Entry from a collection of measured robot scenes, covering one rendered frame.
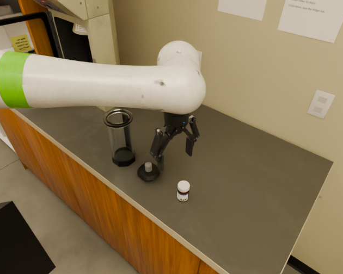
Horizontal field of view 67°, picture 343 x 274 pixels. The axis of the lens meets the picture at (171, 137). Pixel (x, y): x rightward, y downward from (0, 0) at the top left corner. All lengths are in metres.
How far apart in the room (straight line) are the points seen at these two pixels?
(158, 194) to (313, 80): 0.77
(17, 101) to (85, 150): 0.66
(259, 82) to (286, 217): 0.60
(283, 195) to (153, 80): 0.74
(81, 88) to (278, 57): 0.88
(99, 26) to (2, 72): 0.73
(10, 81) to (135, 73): 0.23
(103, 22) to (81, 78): 0.75
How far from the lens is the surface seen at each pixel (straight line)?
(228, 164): 1.14
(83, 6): 1.20
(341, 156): 1.35
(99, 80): 0.54
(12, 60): 0.60
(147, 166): 1.01
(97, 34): 1.26
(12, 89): 0.58
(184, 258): 1.11
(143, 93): 0.53
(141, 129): 1.28
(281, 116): 1.32
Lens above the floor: 1.75
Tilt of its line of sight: 41 degrees down
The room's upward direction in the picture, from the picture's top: 1 degrees clockwise
